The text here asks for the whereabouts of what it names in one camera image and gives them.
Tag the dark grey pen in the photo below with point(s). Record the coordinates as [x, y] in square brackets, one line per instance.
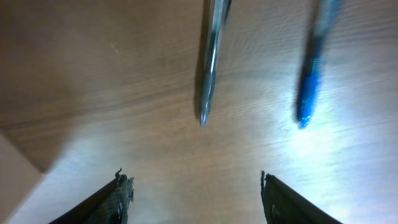
[218, 18]

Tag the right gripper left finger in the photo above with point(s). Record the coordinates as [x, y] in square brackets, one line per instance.
[109, 205]

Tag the brown cardboard box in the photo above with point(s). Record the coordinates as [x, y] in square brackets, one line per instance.
[18, 178]

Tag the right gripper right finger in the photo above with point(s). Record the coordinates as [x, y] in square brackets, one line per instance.
[283, 205]

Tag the blue pen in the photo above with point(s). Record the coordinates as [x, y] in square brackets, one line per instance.
[322, 20]

